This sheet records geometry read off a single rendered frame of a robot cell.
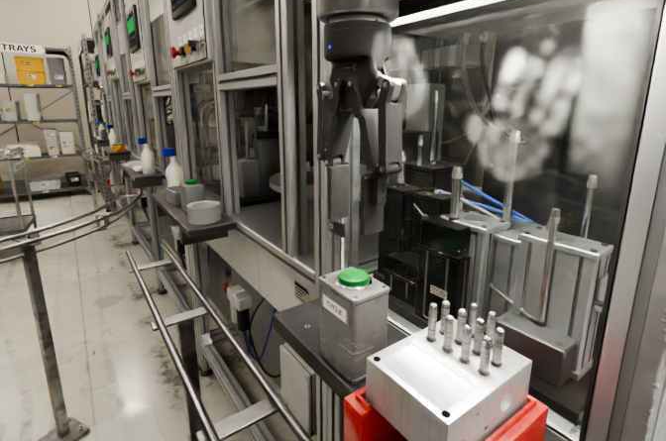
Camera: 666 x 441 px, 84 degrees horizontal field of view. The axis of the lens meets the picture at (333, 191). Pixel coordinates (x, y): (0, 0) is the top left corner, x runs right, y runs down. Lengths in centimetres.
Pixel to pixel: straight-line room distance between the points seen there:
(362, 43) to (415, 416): 35
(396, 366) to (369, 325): 11
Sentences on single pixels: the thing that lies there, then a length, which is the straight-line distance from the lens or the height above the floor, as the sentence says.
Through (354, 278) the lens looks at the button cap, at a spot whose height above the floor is 104.
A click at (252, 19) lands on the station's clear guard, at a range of 101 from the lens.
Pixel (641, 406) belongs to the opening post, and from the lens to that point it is 47.
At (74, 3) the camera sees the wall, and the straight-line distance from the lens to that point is 754.
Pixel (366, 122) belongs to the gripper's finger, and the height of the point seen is 123.
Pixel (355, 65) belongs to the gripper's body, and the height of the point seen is 129.
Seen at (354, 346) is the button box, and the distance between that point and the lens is 49.
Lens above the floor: 125
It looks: 13 degrees down
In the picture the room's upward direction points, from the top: straight up
